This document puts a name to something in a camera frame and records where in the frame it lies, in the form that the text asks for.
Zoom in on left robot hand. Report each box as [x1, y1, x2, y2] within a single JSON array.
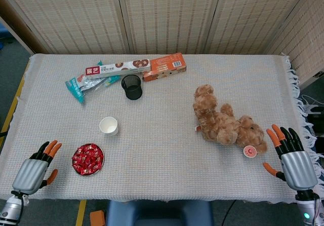
[[12, 140, 63, 195]]

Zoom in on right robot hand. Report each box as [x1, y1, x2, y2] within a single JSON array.
[[262, 124, 318, 192]]

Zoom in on white paper cup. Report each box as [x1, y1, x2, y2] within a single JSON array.
[[99, 116, 119, 137]]

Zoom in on round metal plate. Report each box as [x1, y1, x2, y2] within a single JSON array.
[[71, 143, 105, 176]]

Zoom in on orange block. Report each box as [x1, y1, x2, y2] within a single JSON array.
[[90, 210, 106, 225]]

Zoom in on brown plush teddy bear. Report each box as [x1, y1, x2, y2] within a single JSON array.
[[192, 84, 268, 156]]

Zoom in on teal silver snack bag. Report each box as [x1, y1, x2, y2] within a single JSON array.
[[65, 75, 107, 104]]

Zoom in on woven folding screen panel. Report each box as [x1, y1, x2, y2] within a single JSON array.
[[204, 0, 314, 55], [115, 0, 224, 55], [0, 0, 127, 55], [265, 0, 324, 90]]

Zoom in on blue chair seat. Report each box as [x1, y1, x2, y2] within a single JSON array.
[[105, 200, 215, 226]]

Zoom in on black mesh pen holder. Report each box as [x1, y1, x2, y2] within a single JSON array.
[[120, 74, 143, 100]]

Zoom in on white woven tablecloth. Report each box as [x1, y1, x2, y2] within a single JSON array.
[[0, 53, 324, 204]]

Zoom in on long white baking paper box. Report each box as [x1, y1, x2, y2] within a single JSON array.
[[85, 58, 151, 80]]

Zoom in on blue object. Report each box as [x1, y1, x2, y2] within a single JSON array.
[[0, 24, 12, 51]]

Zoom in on brown wooden screen panel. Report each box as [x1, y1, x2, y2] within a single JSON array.
[[0, 0, 49, 56]]

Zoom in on orange cardboard box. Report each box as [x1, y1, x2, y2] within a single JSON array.
[[142, 52, 187, 82]]

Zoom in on white cable clump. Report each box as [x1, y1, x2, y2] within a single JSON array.
[[300, 94, 320, 117]]

